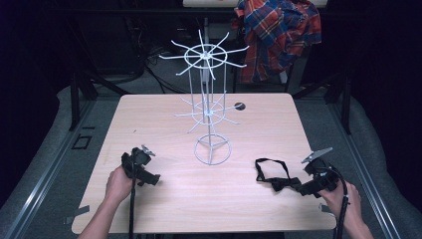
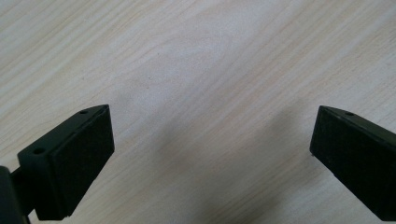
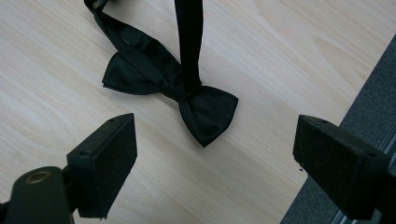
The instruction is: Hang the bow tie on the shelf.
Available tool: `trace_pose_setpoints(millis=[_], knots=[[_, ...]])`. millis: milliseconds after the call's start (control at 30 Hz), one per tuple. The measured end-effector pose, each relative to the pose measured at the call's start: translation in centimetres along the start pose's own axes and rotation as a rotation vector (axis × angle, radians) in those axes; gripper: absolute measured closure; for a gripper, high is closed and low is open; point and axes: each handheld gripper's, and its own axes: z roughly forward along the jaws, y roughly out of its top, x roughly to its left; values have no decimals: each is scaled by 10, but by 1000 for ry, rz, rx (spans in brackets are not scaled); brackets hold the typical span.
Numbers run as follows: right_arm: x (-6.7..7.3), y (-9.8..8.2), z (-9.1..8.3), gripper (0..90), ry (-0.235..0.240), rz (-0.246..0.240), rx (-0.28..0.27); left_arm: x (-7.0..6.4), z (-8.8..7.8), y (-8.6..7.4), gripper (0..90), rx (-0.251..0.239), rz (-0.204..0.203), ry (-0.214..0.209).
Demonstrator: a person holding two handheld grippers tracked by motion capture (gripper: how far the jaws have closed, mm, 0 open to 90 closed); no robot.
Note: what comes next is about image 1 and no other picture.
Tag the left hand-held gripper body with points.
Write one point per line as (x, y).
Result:
(139, 158)

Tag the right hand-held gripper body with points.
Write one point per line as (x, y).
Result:
(321, 174)

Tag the black bow tie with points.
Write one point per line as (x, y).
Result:
(278, 182)

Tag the person's left hand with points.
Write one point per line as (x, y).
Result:
(117, 184)

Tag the person's right hand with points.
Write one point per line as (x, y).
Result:
(341, 202)

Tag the grey tape strip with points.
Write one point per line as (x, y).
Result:
(325, 208)
(78, 214)

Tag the red blue plaid shirt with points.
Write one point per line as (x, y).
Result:
(277, 36)

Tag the aluminium floor rail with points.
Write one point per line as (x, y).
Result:
(363, 179)
(43, 186)

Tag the black metal frame stand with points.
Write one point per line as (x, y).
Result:
(83, 93)
(345, 103)

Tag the black chair frame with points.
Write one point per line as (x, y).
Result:
(236, 79)

